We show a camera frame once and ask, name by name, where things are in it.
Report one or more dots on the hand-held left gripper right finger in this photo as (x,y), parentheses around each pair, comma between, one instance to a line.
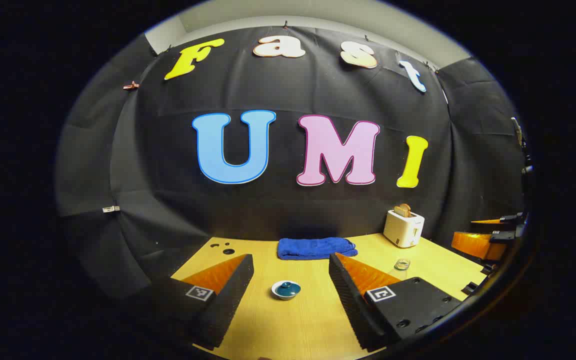
(350,305)

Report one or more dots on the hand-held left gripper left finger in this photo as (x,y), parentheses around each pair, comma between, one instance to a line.
(228,305)

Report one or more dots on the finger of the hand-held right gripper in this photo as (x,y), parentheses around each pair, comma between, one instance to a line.
(475,245)
(488,221)

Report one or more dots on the clear water bottle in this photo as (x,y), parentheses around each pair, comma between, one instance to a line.
(402,263)

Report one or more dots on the blue towel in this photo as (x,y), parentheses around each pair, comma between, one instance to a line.
(313,248)

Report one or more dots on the white toaster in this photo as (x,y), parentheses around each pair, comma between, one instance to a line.
(403,230)

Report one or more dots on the bread slice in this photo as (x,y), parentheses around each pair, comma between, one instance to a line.
(403,210)

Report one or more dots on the black backdrop cloth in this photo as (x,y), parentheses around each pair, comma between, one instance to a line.
(278,210)

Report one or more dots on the silver clip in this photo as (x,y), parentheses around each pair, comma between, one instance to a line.
(111,209)

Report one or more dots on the copper clip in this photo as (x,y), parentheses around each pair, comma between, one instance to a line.
(130,85)

